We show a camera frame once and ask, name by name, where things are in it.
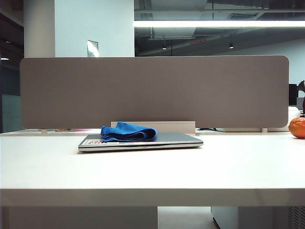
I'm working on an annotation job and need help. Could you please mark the blue microfibre rag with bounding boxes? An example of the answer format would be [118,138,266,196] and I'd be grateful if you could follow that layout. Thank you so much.
[100,121,157,143]

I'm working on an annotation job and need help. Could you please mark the silver closed laptop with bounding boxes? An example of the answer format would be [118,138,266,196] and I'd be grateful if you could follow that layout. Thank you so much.
[78,132,204,153]

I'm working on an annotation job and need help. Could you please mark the white red laptop sticker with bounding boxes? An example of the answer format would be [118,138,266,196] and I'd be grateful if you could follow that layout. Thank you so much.
[85,140,120,146]

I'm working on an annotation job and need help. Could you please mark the grey fabric desk divider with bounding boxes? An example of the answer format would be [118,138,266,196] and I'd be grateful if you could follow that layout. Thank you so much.
[19,55,290,130]

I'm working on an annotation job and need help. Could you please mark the long ceiling light strip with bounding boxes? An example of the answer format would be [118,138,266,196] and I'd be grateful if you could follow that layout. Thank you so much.
[133,20,305,28]

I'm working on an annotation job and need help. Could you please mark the grey desk support panel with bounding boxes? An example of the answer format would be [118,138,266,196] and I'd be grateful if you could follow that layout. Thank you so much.
[8,206,158,229]

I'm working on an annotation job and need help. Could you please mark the white cabinet with vent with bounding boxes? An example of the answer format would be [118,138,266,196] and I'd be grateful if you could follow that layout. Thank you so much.
[211,206,305,229]

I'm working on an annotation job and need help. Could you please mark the black monitor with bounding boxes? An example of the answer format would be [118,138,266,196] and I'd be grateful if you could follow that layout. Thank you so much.
[289,83,298,105]

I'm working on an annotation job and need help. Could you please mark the orange fruit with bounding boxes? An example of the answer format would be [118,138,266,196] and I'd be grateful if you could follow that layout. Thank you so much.
[288,117,305,138]

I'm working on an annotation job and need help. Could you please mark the dark figurine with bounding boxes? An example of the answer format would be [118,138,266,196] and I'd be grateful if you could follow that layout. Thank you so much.
[299,80,305,117]

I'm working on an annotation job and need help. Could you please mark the framed wall notice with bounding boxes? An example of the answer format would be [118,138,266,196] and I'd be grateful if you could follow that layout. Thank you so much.
[86,39,99,58]

